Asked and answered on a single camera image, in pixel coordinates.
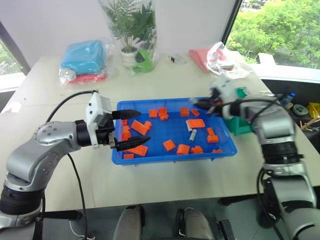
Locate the blue plastic bin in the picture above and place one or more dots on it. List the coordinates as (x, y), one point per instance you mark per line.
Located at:
(172, 135)

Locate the grey rounded robot leg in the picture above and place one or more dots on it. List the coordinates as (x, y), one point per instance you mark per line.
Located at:
(130, 222)
(195, 223)

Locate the blue capped water bottle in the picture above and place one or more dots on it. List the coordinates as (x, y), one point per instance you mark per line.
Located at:
(287, 98)

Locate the silver battery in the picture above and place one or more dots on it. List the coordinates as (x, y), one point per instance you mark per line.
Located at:
(189, 125)
(192, 135)

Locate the yellow plastic bin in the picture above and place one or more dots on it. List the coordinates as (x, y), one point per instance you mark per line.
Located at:
(314, 110)

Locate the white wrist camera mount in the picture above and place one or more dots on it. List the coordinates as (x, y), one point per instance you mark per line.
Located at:
(225, 86)
(96, 107)

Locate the small orange building brick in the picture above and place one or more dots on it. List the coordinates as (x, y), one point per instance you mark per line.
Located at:
(162, 111)
(184, 112)
(210, 131)
(217, 151)
(169, 145)
(153, 113)
(213, 139)
(124, 122)
(125, 132)
(164, 117)
(197, 149)
(195, 112)
(128, 156)

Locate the small black clip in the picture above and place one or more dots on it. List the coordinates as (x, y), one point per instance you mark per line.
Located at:
(172, 59)

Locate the crumpled clear plastic bag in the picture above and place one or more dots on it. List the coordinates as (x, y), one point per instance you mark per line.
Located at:
(225, 62)

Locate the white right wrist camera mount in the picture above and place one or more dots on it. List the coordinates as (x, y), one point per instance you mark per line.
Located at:
(225, 86)

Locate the blue folded cloth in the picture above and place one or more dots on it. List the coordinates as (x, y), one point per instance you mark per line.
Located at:
(82, 56)

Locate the white paper scrap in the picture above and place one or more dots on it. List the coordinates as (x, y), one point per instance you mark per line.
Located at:
(13, 107)

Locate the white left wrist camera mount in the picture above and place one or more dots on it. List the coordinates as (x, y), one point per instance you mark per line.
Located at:
(96, 107)

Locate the red folded cloth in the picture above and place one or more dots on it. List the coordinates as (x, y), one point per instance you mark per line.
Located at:
(87, 78)

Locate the wooden sticks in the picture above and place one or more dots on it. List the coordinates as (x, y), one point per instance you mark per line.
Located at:
(310, 125)

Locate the small clear plastic pouch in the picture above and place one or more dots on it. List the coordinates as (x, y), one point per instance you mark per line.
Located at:
(181, 58)

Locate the white box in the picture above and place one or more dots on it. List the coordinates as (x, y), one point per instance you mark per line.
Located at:
(266, 59)

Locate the white plant pot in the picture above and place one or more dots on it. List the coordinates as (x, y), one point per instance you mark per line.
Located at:
(128, 57)

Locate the red flat folder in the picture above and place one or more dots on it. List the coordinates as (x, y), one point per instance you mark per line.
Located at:
(198, 56)

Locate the long orange building brick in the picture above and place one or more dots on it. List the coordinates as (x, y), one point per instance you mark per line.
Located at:
(138, 150)

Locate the green plastic bin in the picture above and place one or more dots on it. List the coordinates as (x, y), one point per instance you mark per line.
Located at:
(237, 125)

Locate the rounded orange building brick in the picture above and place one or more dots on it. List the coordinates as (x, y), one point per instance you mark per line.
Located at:
(183, 149)

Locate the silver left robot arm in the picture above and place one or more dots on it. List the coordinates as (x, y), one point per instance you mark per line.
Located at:
(47, 150)

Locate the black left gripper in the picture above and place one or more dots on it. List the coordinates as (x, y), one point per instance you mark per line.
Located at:
(106, 130)

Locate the L-shaped orange brick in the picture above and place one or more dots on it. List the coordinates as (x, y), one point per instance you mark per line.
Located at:
(140, 126)

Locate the green plastic object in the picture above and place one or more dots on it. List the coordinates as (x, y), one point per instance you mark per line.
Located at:
(145, 61)

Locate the large flat orange brick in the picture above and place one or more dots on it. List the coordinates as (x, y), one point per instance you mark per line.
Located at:
(196, 123)

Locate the black window frame post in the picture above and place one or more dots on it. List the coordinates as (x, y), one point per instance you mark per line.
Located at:
(232, 20)
(15, 47)

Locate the black table support bar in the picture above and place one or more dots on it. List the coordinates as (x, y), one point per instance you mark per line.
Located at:
(237, 200)

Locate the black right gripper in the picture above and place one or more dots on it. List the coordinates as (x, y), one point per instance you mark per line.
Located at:
(217, 101)

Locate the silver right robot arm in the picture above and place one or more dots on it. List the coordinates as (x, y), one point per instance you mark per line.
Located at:
(273, 122)

